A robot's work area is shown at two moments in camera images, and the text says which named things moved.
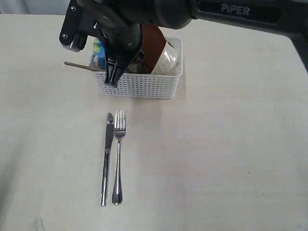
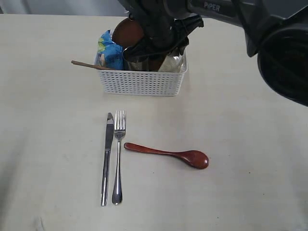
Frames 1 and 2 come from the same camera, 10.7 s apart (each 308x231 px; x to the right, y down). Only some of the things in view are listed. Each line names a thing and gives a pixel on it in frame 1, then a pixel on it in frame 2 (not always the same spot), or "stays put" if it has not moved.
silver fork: (120, 129) stays put
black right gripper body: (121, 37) -> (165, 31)
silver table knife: (109, 142) stays put
